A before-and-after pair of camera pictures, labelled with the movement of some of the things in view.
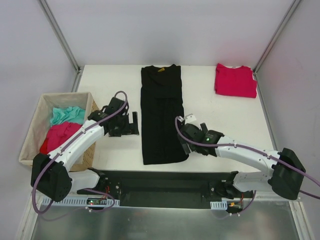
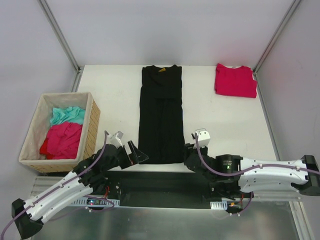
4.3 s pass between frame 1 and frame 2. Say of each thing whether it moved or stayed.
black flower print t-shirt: stayed
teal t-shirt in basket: stayed
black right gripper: moved
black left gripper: moved
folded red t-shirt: stayed
